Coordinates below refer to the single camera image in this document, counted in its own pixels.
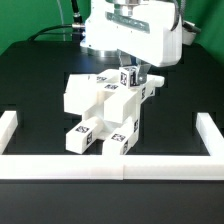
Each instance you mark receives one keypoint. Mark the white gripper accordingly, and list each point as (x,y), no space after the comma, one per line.
(150,30)

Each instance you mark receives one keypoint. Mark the white marker cube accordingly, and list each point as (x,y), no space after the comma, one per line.
(128,76)

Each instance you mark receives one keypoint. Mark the white chair back frame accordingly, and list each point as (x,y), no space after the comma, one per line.
(103,93)

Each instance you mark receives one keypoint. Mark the white chair seat piece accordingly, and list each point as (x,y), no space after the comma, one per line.
(104,128)

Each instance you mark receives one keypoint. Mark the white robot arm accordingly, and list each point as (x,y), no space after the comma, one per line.
(142,33)

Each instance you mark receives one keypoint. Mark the white marker sheet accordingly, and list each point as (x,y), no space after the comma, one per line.
(74,83)

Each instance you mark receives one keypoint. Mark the white right side wall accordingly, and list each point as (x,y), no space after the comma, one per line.
(210,135)

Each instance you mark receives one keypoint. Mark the white wall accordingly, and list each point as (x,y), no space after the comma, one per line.
(210,135)
(8,124)

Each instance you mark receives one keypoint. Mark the white obstacle wall bar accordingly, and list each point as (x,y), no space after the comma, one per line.
(116,168)

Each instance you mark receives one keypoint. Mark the white left side wall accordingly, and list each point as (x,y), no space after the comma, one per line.
(8,124)

